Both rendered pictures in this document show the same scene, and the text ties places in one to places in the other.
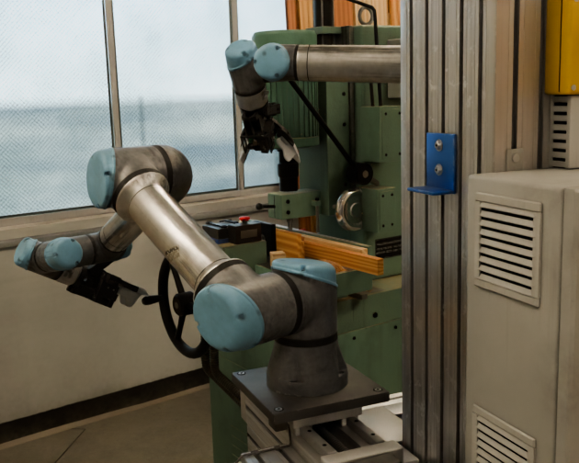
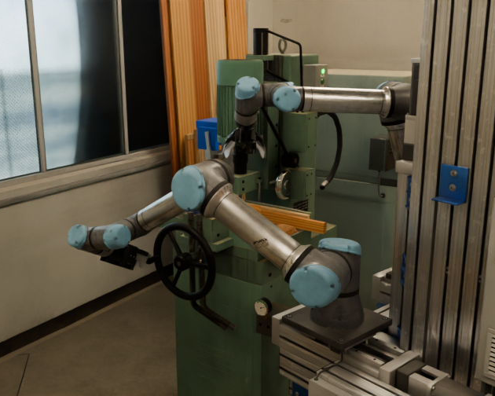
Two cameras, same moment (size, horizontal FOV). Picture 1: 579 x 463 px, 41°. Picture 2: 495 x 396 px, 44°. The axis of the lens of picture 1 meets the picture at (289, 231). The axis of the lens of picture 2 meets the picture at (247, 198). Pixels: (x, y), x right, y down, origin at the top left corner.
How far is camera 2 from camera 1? 0.78 m
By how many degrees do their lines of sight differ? 19
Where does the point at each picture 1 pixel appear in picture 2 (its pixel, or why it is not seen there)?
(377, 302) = not seen: hidden behind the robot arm
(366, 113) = (294, 118)
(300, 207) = (249, 184)
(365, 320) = not seen: hidden behind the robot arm
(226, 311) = (321, 283)
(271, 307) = (342, 276)
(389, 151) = (309, 144)
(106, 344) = (38, 285)
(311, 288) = (353, 260)
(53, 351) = (1, 295)
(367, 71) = (350, 107)
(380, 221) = (305, 192)
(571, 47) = not seen: outside the picture
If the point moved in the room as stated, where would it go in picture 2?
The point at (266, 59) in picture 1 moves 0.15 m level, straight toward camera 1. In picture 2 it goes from (286, 98) to (309, 103)
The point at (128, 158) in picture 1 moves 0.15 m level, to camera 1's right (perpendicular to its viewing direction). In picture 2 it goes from (208, 174) to (261, 170)
